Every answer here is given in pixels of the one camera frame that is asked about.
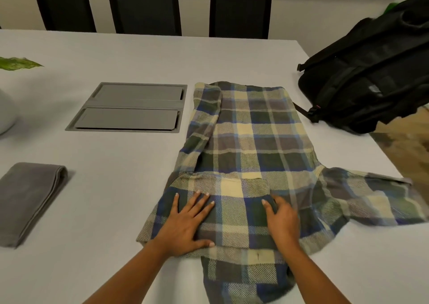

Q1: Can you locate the person's left hand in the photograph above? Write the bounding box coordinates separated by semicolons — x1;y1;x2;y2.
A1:
152;190;216;259

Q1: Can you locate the person's right hand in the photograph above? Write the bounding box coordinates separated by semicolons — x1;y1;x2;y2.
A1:
261;194;301;253

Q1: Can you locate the plaid flannel shirt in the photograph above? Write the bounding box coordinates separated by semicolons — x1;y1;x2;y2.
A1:
135;81;429;304

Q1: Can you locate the grey towel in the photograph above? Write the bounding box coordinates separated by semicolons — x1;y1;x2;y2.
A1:
0;162;69;249

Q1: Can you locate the black backpack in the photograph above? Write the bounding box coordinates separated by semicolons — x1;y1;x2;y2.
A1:
292;0;429;135

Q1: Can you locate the person's left forearm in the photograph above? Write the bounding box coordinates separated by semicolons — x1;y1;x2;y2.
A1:
82;241;177;304

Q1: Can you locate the person's right forearm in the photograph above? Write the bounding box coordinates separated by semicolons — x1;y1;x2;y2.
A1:
280;241;353;304

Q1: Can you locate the white round plant pot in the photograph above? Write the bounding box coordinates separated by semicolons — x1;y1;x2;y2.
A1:
0;88;18;136

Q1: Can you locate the black conference chair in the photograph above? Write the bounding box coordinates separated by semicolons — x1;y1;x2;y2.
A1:
208;0;273;40
29;0;97;34
105;0;183;37

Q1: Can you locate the grey table cable box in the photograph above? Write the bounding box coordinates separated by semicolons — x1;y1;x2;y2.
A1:
64;81;189;135

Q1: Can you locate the black frame chair green seat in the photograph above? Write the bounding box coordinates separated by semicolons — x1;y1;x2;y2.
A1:
382;1;400;16

